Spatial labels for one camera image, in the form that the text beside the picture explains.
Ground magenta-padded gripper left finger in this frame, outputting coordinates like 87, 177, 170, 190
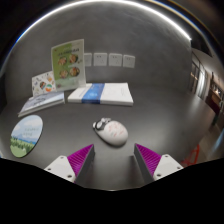
43, 143, 96, 184

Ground white wall socket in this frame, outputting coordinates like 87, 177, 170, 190
93, 52, 108, 67
108, 52, 123, 68
122, 54, 136, 69

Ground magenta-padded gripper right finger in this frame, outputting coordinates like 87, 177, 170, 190
133, 143, 184, 184

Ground green food-print standing poster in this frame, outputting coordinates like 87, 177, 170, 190
50, 38, 87, 92

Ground round landscape-print mouse pad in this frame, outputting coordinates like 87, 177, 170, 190
9, 114, 44, 159

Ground white panda-print computer mouse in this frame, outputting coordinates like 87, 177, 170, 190
92, 117, 129, 147

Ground glass partition window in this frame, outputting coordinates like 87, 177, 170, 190
188, 49, 209, 100

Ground white book with blue band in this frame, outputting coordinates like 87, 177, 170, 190
67, 82, 135, 107

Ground red metal stand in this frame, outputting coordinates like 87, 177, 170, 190
181, 143, 201, 167

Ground grey-blue flat book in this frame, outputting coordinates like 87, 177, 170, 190
17, 90, 66, 118

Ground small white colourful-print card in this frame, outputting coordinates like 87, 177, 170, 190
31, 70, 57, 98

